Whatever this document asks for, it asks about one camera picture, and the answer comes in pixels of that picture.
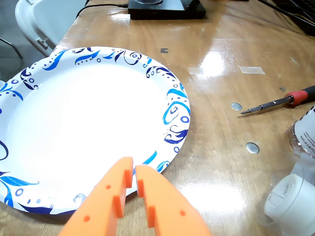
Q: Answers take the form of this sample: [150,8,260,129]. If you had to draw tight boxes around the red black screwdriver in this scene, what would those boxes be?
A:
[240,85,315,115]

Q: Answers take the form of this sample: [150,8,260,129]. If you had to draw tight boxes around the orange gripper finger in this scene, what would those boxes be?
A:
[135,164,212,236]
[58,156,134,236]

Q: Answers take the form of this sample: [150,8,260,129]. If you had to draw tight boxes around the black lamp power cable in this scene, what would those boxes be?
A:
[76,3,129,18]

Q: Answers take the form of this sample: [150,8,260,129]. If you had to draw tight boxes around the white folding chair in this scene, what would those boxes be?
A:
[14,0,89,58]

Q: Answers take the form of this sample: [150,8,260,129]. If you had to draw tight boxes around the blue patterned paper plate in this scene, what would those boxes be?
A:
[0,46,191,216]

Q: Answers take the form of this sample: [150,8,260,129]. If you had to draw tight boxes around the vitaminwater labelled plastic bottle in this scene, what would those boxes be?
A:
[285,104,315,158]

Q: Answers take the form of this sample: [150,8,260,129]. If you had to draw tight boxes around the white clear tape dispenser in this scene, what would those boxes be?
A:
[257,154,315,228]

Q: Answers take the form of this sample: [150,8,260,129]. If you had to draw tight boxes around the black desk lamp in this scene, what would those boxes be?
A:
[127,0,207,20]

